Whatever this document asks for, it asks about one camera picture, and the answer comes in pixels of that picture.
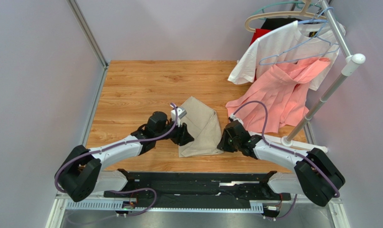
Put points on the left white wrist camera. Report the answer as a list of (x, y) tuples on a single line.
[(177, 114)]

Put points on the black garment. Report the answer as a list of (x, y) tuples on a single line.
[(274, 23)]

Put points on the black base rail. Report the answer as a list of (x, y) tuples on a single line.
[(187, 190)]

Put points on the red garment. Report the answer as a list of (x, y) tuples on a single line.
[(259, 32)]

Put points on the beige wooden hanger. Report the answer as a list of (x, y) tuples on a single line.
[(307, 10)]

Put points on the pink pleated garment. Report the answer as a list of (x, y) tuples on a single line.
[(277, 98)]

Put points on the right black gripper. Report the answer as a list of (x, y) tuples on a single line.
[(227, 138)]

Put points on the beige cloth napkin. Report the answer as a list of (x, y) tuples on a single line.
[(203, 125)]

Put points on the aluminium frame post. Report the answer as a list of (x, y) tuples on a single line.
[(87, 32)]

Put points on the blue wire hanger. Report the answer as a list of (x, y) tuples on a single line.
[(271, 60)]

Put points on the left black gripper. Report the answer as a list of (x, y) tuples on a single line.
[(185, 137)]

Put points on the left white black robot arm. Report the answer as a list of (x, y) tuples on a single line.
[(84, 170)]

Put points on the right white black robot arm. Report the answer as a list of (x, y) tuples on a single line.
[(313, 173)]

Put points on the white t-shirt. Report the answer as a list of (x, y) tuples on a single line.
[(278, 40)]

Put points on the green hanger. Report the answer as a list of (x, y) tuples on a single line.
[(273, 6)]

